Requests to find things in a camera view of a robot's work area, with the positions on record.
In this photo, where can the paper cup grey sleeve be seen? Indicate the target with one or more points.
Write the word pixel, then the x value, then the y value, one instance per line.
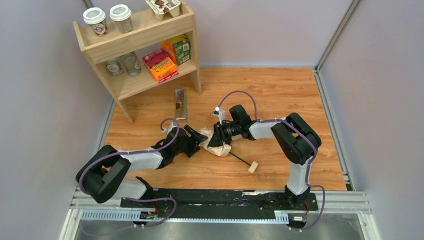
pixel 121 15

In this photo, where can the beige umbrella with black shaft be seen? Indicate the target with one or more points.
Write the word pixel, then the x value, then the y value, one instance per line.
pixel 225 149

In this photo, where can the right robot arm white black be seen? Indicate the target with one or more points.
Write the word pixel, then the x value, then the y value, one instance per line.
pixel 298 141

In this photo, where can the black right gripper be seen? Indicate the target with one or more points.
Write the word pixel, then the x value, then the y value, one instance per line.
pixel 219 133

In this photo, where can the wooden two-tier shelf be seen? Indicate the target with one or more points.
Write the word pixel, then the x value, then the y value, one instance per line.
pixel 146 37

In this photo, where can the clear glass jar right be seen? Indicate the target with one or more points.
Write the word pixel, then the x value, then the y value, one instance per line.
pixel 131 63

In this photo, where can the pudding cup multipack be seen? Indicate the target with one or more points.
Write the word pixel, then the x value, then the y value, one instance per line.
pixel 162 7

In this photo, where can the clear glass jar left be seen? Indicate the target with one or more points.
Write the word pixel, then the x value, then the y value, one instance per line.
pixel 114 66

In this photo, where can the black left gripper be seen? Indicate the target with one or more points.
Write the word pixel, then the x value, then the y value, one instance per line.
pixel 189 141

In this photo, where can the clear glass jar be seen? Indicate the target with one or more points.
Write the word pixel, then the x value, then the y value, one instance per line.
pixel 114 66
pixel 131 63

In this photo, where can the paper cup red logo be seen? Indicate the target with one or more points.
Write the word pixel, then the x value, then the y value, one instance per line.
pixel 95 17

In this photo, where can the orange pink snack box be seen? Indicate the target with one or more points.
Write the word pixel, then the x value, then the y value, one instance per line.
pixel 160 65

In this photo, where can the aluminium slotted cable rail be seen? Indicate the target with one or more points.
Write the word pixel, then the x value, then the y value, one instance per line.
pixel 139 215

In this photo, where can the green orange carton box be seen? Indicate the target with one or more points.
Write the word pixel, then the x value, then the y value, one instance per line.
pixel 178 48

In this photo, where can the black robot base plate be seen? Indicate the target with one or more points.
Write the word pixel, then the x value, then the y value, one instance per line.
pixel 211 202

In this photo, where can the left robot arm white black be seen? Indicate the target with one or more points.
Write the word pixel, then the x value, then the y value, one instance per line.
pixel 104 176

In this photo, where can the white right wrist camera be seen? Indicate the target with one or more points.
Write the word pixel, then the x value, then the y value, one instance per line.
pixel 219 113

